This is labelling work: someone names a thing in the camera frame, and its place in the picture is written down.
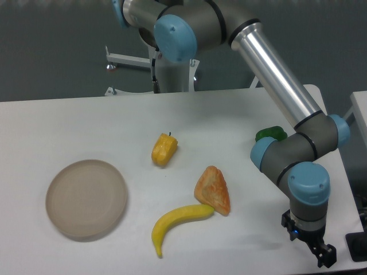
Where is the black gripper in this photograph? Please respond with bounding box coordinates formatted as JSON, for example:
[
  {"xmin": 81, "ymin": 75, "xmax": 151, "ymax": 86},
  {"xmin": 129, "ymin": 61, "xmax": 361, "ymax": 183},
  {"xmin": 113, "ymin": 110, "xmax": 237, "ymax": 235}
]
[{"xmin": 281, "ymin": 210, "xmax": 337, "ymax": 268}]

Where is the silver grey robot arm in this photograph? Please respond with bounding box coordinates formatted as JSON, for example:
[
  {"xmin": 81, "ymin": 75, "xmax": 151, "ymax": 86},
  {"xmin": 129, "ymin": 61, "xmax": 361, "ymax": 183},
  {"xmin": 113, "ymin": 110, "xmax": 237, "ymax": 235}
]
[{"xmin": 112, "ymin": 1, "xmax": 350, "ymax": 267}]

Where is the green toy pepper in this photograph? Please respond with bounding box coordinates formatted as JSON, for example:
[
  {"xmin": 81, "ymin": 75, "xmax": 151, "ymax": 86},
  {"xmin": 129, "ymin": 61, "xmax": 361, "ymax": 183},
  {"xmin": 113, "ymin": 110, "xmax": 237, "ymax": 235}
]
[{"xmin": 255, "ymin": 125, "xmax": 288, "ymax": 142}]

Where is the yellow toy pepper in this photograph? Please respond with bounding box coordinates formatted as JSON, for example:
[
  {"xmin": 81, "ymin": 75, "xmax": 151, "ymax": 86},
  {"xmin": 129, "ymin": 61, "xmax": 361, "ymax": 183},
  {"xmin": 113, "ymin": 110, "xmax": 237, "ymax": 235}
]
[{"xmin": 151, "ymin": 133, "xmax": 178, "ymax": 167}]

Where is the black device at right edge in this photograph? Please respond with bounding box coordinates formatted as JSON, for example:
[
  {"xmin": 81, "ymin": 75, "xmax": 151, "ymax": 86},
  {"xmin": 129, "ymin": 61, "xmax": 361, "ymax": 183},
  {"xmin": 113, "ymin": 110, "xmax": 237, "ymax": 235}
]
[{"xmin": 345, "ymin": 232, "xmax": 366, "ymax": 262}]

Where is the orange toy pastry slice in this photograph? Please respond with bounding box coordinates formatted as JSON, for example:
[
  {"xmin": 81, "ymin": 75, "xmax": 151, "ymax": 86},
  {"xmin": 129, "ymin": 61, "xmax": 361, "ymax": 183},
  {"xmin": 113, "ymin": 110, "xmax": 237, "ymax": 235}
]
[{"xmin": 194, "ymin": 166, "xmax": 231, "ymax": 216}]

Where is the white side table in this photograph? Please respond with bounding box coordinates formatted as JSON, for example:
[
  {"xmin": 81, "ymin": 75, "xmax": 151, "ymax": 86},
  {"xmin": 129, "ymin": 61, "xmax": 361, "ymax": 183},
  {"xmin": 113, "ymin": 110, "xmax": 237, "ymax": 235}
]
[{"xmin": 343, "ymin": 91, "xmax": 367, "ymax": 145}]

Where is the yellow toy banana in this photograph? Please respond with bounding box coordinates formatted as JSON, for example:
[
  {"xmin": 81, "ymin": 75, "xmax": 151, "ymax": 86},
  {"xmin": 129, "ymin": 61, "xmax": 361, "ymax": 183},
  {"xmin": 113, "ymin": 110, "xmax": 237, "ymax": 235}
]
[{"xmin": 151, "ymin": 204, "xmax": 214, "ymax": 258}]

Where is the beige round plate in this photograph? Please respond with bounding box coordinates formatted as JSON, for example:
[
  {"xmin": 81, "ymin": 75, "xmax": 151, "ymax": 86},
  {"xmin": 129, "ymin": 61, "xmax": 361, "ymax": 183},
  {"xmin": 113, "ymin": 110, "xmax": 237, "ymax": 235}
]
[{"xmin": 45, "ymin": 159, "xmax": 128, "ymax": 241}]

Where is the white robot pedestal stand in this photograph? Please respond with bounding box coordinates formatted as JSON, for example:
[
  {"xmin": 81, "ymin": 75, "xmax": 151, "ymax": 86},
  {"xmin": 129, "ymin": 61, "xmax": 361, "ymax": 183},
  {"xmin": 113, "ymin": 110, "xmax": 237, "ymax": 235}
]
[{"xmin": 104, "ymin": 45, "xmax": 263, "ymax": 97}]

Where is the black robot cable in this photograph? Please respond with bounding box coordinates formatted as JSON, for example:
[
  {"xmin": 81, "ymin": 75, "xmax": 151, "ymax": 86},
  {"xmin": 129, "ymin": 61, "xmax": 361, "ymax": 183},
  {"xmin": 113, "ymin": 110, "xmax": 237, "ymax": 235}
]
[{"xmin": 151, "ymin": 47, "xmax": 161, "ymax": 94}]

